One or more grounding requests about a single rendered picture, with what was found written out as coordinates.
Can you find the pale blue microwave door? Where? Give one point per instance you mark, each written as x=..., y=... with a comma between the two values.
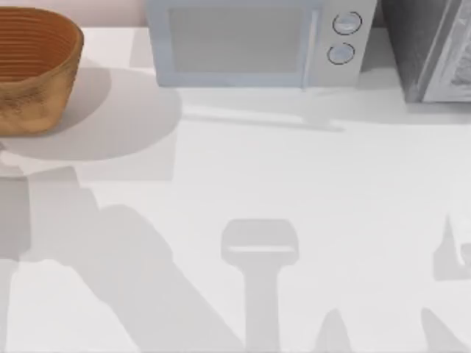
x=235, y=79

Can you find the microwave knob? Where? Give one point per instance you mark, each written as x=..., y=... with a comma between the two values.
x=341, y=53
x=347, y=22

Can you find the pale microwave oven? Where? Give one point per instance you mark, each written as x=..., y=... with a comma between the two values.
x=364, y=44

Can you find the brown woven basket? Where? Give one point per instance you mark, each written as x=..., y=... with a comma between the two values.
x=37, y=92

